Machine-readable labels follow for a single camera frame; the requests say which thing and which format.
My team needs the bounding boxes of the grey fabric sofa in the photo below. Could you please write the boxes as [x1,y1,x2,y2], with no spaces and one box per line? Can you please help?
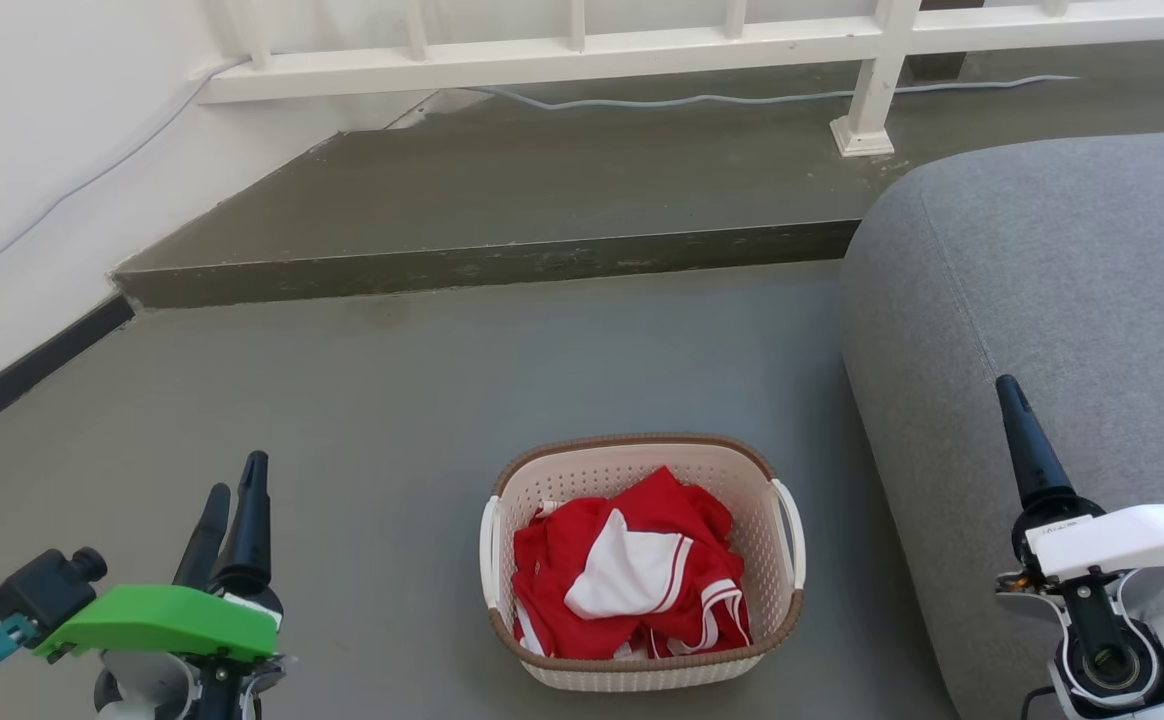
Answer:
[838,128,1164,720]

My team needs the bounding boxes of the red and white garment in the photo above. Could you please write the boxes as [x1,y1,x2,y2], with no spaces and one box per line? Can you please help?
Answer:
[510,465,753,661]

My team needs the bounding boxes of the thin white wall cable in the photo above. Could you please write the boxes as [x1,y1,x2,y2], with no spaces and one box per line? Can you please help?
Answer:
[0,55,248,299]

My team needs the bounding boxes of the cream laundry basket brown rim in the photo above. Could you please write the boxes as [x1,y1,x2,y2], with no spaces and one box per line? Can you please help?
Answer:
[479,432,808,694]

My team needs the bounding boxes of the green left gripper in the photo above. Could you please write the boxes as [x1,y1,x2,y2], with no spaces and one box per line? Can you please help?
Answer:
[33,450,289,673]

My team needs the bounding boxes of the black skirting board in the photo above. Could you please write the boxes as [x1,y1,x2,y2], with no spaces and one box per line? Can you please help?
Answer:
[0,293,136,453]

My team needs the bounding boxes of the white wooden railing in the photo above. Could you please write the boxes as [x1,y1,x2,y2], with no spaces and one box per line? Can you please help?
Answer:
[194,0,1164,159]

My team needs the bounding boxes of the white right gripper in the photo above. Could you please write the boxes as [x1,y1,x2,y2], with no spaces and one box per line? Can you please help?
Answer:
[994,374,1164,585]

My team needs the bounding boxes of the grey cable on floor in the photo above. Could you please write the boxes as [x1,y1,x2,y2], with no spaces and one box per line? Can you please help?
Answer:
[462,72,1083,113]

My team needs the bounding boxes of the raised concrete step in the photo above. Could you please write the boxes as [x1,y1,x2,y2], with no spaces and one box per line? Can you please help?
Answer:
[110,40,1164,311]

